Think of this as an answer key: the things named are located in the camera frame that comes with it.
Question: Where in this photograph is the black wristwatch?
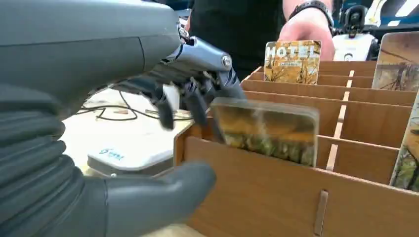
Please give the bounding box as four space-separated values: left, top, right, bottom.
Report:
288 0 335 32

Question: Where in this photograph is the person's left hand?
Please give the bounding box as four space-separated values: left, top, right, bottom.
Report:
278 7 336 62

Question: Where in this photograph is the yellow printed card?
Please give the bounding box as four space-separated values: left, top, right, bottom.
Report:
209 97 321 168
263 39 323 85
389 94 419 193
372 31 419 92

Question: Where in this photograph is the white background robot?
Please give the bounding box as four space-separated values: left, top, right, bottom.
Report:
332 3 381 62

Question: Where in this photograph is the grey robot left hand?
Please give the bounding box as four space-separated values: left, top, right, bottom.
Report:
0 0 247 237

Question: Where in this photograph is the wooden card box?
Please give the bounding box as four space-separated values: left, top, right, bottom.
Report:
173 60 419 237

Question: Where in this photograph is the standing person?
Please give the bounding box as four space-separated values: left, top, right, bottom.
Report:
184 0 335 81

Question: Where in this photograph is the black cable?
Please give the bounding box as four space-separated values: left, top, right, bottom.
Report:
76 90 194 122

